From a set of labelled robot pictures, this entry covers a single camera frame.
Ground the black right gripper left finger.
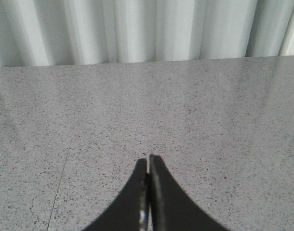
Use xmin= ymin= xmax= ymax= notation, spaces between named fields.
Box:
xmin=84 ymin=158 xmax=149 ymax=231

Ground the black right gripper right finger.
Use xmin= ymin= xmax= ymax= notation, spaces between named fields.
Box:
xmin=149 ymin=155 xmax=227 ymax=231

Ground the pale green curtain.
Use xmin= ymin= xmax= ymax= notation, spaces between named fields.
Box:
xmin=0 ymin=0 xmax=294 ymax=67

